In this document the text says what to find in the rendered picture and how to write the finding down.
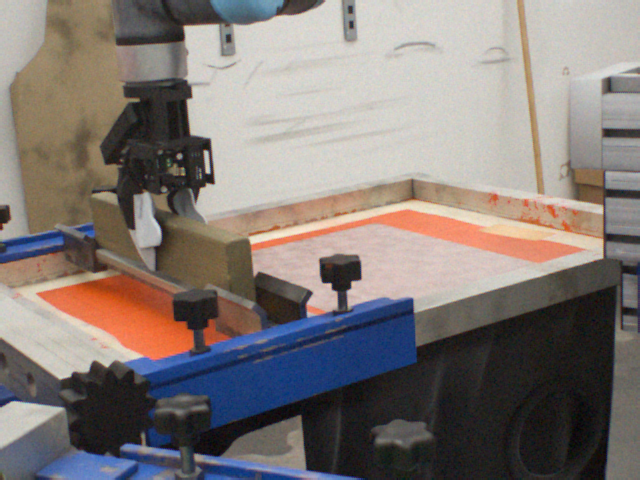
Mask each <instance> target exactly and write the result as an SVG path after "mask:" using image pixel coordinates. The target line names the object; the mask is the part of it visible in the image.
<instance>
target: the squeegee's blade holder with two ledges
mask: <svg viewBox="0 0 640 480"><path fill-rule="evenodd" d="M96 254H97V258H98V259H100V260H102V261H105V262H107V263H109V264H111V265H113V266H116V267H118V268H120V269H122V270H124V271H126V272H129V273H131V274H133V275H135V276H137V277H139V278H142V279H144V280H146V281H148V282H150V283H152V284H155V285H157V286H159V287H163V288H166V289H168V290H170V291H172V292H174V293H176V292H182V291H188V290H190V289H193V288H197V287H195V286H193V285H191V284H189V283H184V282H182V281H179V280H177V279H175V278H172V277H170V276H168V275H166V274H163V273H161V272H159V271H156V272H153V271H151V270H150V269H149V267H147V266H145V265H143V264H140V263H138V262H136V261H133V260H131V259H129V258H126V257H124V256H122V255H120V254H117V253H115V252H113V251H110V250H108V249H106V248H104V249H100V250H97V251H96Z"/></svg>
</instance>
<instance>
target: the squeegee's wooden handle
mask: <svg viewBox="0 0 640 480"><path fill-rule="evenodd" d="M90 201H91V209H92V216H93V223H94V231H95V238H96V244H97V250H100V249H104V248H106V249H108V250H110V251H113V252H115V253H117V254H120V255H122V256H124V257H126V258H129V259H131V260H133V261H136V262H138V263H140V264H143V265H145V266H147V265H146V263H145V262H144V261H143V259H142V257H141V256H140V254H139V252H138V250H137V248H136V246H135V243H134V241H133V239H132V236H131V234H130V231H129V229H128V228H127V225H126V223H125V220H124V217H123V215H122V212H121V209H120V206H119V203H118V199H117V194H114V193H111V192H108V191H107V192H102V193H97V194H93V195H92V196H91V199H90ZM154 217H155V220H156V221H157V223H158V224H159V226H160V228H161V233H162V241H161V244H160V245H159V246H156V247H155V251H156V253H157V271H159V272H161V273H163V274H166V275H168V276H170V277H172V278H175V279H177V280H179V281H182V282H184V283H189V284H191V285H193V286H195V287H197V288H200V289H203V288H204V286H205V285H206V283H209V284H211V285H213V286H216V287H218V288H221V289H223V290H226V291H228V292H231V293H233V294H236V295H238V296H240V297H243V298H245V299H248V300H250V301H253V302H255V303H256V294H255V284H254V275H253V265H252V255H251V245H250V240H249V239H248V238H246V237H243V236H240V235H237V234H234V233H231V232H228V231H225V230H222V229H219V228H216V227H213V226H210V225H207V224H204V223H201V222H199V221H196V220H193V219H190V218H187V217H184V216H181V215H178V214H175V213H172V212H169V211H165V210H162V209H159V208H156V214H155V216H154ZM147 267H148V266H147Z"/></svg>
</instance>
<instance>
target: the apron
mask: <svg viewBox="0 0 640 480"><path fill-rule="evenodd" d="M46 5H47V13H46V24H45V37H44V42H43V44H42V46H41V47H40V49H39V50H38V52H37V53H36V55H35V57H34V58H33V59H32V60H31V61H30V62H29V63H28V64H27V65H26V66H25V67H24V68H23V69H22V70H21V71H20V72H16V76H15V80H14V81H13V83H12V84H11V86H10V87H9V90H10V98H11V105H12V111H13V118H14V124H15V131H16V138H17V145H18V152H19V159H20V166H21V173H22V181H23V188H24V196H25V203H26V211H27V219H28V226H29V234H30V235H32V234H37V233H42V232H47V231H52V230H56V229H55V228H54V226H55V225H56V224H57V223H59V224H62V225H65V226H67V227H73V226H78V225H83V224H88V223H93V216H92V209H91V201H90V199H91V196H92V195H93V193H92V190H93V189H94V187H97V186H104V185H108V184H112V185H117V183H118V178H119V170H118V166H124V165H116V164H112V165H106V164H105V161H104V158H103V154H102V151H101V148H100V146H101V144H102V143H103V141H104V139H105V138H106V136H107V135H108V133H109V132H110V129H111V127H112V126H113V124H114V123H115V121H116V120H117V118H118V117H119V115H120V114H121V112H122V111H123V109H124V107H125V106H126V104H127V103H128V102H138V101H140V100H139V98H125V97H123V88H122V85H123V84H125V82H121V81H120V80H119V74H118V65H117V56H116V47H115V45H117V44H116V41H115V39H116V38H115V32H114V23H113V15H112V6H111V0H47V3H46ZM170 192H171V191H169V192H168V193H165V194H161V195H156V194H153V193H150V194H151V196H152V199H153V200H154V201H155V202H156V208H159V209H162V210H165V211H169V212H172V211H171V209H170V208H169V206H168V201H167V196H168V194H169V193H170ZM172 213H173V212H172Z"/></svg>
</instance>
